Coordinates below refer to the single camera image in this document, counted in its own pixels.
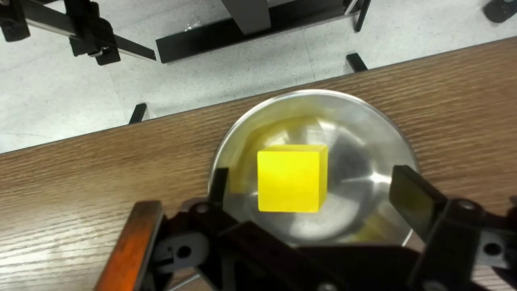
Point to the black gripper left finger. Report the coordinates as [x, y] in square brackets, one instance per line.
[219, 187]

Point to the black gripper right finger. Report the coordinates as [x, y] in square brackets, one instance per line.
[416, 200]

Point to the yellow block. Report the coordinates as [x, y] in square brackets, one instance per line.
[293, 179]

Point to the silver metal pan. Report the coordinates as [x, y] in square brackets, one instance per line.
[364, 148]

